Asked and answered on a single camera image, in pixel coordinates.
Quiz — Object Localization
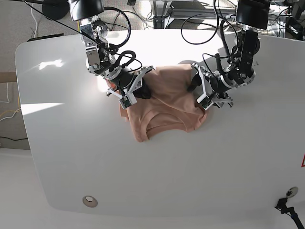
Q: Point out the yellow cable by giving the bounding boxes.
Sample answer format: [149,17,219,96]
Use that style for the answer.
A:
[0,95,22,121]

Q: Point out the black round base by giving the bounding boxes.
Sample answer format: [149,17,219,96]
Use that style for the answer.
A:
[42,0,70,20]

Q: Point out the aluminium frame stand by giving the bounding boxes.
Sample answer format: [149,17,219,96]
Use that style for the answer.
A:
[149,0,239,30]

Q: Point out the metal table grommet left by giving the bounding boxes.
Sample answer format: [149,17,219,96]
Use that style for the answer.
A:
[82,196,98,208]

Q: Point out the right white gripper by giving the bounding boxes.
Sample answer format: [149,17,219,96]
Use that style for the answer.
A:
[106,66,154,109]

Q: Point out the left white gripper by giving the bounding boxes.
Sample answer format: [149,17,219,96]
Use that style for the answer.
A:
[187,63,234,110]

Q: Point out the salmon pink T-shirt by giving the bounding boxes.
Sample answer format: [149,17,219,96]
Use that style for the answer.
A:
[119,64,208,142]

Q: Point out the metal table grommet right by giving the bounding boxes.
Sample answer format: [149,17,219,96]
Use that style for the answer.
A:
[286,187,299,198]

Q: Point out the metal table grommet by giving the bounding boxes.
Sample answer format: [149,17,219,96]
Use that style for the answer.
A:
[82,196,98,208]
[286,187,299,198]

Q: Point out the red warning sticker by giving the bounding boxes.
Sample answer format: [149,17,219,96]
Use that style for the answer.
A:
[301,154,305,167]

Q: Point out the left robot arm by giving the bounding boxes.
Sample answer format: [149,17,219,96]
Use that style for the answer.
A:
[187,0,270,110]

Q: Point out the black table clamp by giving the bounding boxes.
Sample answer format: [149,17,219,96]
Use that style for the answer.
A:
[274,198,304,229]

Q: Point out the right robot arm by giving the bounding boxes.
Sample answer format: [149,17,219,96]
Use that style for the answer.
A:
[68,0,153,109]

